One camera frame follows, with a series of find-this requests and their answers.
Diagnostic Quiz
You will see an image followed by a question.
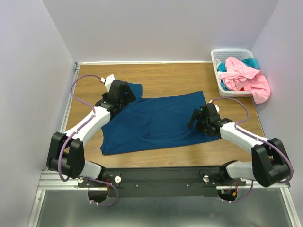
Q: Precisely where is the dark blue t shirt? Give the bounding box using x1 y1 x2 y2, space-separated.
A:
100 83 219 155

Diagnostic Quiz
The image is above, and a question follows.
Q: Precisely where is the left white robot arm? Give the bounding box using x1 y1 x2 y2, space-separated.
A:
46 79 136 187

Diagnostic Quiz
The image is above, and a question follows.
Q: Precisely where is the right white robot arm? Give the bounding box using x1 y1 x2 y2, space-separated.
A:
188 103 294 187

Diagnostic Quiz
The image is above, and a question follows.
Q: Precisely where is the pink t shirt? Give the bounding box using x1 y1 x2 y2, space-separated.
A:
219 57 271 104

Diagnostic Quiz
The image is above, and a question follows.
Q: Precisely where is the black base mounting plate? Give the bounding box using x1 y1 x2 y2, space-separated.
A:
78 166 247 198

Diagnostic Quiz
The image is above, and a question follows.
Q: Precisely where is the white plastic laundry basket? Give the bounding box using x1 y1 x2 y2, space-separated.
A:
210 49 256 98

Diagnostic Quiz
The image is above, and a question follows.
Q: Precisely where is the teal t shirt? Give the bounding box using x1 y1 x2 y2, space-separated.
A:
217 58 260 92

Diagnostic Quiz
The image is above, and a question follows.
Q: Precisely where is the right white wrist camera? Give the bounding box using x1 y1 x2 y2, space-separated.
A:
212 102 220 113

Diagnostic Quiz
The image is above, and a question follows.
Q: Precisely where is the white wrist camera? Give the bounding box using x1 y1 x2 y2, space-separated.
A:
212 102 220 113
104 74 116 92

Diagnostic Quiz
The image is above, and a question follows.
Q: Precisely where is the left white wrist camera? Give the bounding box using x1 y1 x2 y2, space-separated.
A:
104 74 116 92

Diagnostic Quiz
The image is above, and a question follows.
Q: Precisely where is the aluminium frame rail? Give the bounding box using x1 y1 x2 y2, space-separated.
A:
28 171 302 227

